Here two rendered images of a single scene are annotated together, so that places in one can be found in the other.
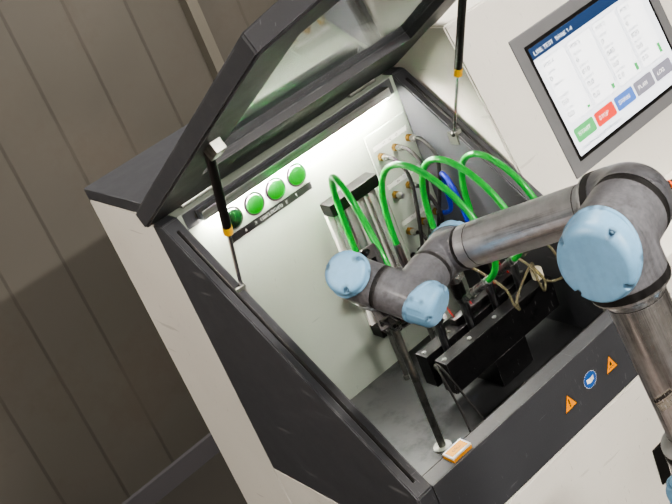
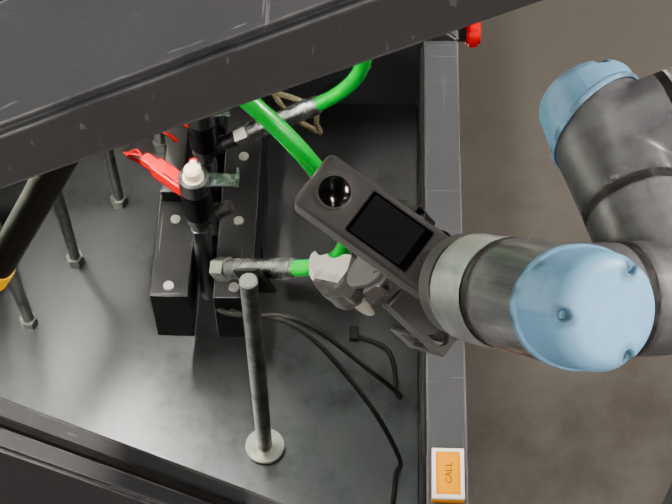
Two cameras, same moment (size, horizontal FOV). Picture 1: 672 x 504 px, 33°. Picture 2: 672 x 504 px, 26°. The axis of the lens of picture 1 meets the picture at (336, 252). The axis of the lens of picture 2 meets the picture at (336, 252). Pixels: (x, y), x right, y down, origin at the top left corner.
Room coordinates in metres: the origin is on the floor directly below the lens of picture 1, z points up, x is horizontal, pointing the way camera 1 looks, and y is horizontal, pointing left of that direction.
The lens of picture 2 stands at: (1.54, 0.45, 2.20)
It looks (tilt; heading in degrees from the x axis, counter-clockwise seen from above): 58 degrees down; 301
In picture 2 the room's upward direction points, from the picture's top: straight up
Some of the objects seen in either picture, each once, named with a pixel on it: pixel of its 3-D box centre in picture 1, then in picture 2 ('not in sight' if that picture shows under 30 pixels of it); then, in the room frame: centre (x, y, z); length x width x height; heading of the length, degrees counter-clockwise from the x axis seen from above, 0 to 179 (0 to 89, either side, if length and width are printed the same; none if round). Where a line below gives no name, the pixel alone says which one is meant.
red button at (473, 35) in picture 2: not in sight; (464, 33); (2.02, -0.67, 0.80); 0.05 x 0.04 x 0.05; 119
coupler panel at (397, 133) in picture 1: (410, 184); not in sight; (2.39, -0.22, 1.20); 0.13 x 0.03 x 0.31; 119
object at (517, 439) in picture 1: (543, 415); (437, 314); (1.84, -0.26, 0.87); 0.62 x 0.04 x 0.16; 119
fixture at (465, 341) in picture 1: (493, 341); (217, 196); (2.11, -0.24, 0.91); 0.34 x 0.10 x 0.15; 119
